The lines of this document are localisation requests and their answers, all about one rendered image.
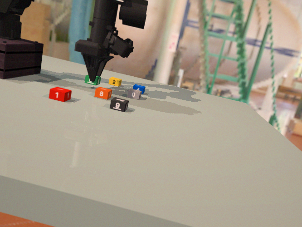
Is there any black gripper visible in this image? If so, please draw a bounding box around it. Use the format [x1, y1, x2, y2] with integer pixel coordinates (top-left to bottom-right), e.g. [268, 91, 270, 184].
[75, 18, 118, 82]

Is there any pale pink digit block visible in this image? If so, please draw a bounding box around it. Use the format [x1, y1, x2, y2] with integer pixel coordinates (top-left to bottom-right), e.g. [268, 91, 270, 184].
[127, 89, 142, 100]

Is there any green block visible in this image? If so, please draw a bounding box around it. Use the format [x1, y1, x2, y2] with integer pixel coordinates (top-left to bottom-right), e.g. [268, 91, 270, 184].
[85, 75, 101, 85]

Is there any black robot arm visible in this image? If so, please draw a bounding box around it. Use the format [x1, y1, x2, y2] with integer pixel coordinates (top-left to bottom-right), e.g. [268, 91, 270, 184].
[0, 0, 148, 58]

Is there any red block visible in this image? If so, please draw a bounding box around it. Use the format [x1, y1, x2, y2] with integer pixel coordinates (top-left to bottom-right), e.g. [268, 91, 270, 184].
[49, 87, 72, 102]

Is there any orange block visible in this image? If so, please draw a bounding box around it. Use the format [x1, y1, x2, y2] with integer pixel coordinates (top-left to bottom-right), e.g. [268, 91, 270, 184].
[95, 87, 112, 99]

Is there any blue block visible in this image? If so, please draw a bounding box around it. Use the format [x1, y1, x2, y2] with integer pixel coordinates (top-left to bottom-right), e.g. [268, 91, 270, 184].
[133, 84, 146, 94]

